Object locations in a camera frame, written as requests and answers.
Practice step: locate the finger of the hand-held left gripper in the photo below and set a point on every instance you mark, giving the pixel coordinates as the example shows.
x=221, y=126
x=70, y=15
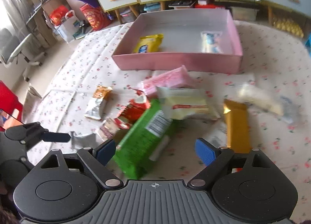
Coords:
x=57, y=137

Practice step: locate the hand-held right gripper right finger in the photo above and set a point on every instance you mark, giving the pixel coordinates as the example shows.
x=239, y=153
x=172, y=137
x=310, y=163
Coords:
x=205, y=152

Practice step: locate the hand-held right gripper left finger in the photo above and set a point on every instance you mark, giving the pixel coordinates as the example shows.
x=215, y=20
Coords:
x=107, y=152

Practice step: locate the red white snack packet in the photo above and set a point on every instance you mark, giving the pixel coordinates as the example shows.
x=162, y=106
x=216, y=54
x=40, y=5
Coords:
x=114, y=125

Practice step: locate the green snack packet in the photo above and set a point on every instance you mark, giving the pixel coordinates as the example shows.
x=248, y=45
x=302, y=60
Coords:
x=138, y=141

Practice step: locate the gold snack packet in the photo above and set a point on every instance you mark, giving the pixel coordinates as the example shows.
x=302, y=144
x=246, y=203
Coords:
x=237, y=126

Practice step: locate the silver orange snack packet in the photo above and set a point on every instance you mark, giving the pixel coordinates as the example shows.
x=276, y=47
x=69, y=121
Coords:
x=96, y=107

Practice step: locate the red crinkly snack packet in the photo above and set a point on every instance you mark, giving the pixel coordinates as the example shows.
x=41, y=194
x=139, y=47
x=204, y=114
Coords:
x=132, y=112

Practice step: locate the pink cardboard box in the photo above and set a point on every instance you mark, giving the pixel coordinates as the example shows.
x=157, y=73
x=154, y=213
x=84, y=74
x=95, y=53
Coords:
x=170, y=62

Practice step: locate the plain silver snack packet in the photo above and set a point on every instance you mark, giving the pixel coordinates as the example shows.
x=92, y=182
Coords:
x=83, y=140

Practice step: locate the cream snack packet red label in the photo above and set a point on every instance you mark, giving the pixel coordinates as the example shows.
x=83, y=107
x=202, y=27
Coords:
x=184, y=103

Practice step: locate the red plastic stool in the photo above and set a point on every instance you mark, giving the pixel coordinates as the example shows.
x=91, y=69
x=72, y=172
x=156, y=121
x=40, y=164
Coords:
x=8, y=105

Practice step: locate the cherry print cloth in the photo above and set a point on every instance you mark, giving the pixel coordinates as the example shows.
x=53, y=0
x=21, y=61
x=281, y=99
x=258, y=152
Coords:
x=73, y=68

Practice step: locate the clear wrapped white bread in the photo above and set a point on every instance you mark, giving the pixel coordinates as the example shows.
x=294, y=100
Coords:
x=260, y=102

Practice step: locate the pink snack packet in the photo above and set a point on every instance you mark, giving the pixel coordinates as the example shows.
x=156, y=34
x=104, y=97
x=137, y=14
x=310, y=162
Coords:
x=167, y=80

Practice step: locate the grey chair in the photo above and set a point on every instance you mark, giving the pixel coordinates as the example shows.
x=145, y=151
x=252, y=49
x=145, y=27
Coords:
x=17, y=49

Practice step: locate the white shopping bag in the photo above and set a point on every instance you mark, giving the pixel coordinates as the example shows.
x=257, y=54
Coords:
x=66, y=29

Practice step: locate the white blue snack packet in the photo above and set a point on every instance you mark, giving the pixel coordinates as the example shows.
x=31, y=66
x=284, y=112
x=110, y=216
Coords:
x=212, y=42

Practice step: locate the yellow snack packet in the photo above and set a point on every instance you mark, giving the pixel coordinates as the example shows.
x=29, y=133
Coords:
x=148, y=44

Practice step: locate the red gift bag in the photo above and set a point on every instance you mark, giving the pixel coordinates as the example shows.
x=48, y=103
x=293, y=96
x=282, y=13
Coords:
x=58, y=15

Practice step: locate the red printed bag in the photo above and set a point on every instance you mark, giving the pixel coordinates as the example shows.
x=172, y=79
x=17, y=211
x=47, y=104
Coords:
x=94, y=17

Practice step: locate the wooden shelf unit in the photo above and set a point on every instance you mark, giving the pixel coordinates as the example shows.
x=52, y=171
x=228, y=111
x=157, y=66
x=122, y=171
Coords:
x=43, y=0

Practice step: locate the grey curtain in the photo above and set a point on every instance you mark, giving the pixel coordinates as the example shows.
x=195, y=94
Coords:
x=11, y=7

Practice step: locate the clear plastic bin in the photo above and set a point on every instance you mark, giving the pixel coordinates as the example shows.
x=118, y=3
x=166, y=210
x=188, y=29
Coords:
x=243, y=13

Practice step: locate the red box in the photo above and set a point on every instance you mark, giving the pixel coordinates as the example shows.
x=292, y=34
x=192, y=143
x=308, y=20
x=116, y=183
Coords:
x=205, y=2

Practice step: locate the yellow moulded tray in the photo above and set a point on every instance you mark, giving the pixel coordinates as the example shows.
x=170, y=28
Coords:
x=288, y=27

